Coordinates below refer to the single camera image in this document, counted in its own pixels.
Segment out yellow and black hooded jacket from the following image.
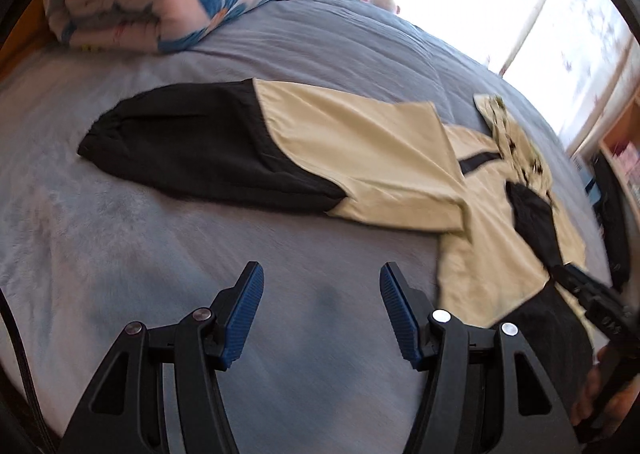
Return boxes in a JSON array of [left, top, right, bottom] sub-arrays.
[[78, 78, 592, 408]]

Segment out pink white plush toy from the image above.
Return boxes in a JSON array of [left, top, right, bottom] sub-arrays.
[[363, 0, 400, 14]]

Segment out person's right hand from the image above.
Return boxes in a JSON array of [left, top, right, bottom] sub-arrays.
[[569, 342, 640, 427]]

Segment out wooden wall shelf unit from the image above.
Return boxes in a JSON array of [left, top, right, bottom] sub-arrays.
[[600, 94, 639, 214]]

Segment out grey bed blanket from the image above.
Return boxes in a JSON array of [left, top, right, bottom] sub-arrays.
[[1, 0, 610, 453]]

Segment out black cable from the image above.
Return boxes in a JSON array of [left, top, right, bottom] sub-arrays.
[[0, 288, 57, 454]]

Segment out black white patterned garment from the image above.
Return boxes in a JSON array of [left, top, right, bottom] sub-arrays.
[[591, 152, 631, 292]]

